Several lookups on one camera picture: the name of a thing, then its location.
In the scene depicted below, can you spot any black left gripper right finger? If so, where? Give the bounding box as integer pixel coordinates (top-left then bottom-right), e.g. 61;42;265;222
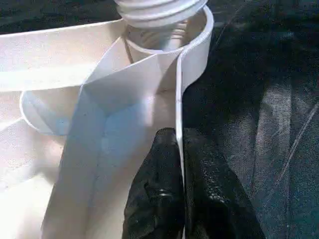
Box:
183;128;265;239

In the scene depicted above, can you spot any black table mat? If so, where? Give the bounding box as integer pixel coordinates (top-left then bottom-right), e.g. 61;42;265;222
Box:
0;0;319;239

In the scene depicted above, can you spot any white plastic table top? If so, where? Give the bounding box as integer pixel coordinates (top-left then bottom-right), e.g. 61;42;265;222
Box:
0;6;215;239

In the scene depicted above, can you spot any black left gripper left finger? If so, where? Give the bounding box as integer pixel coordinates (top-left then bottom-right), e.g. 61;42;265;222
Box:
123;127;185;239

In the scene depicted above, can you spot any white plastic table leg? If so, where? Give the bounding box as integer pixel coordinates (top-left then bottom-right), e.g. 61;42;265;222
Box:
114;0;207;28

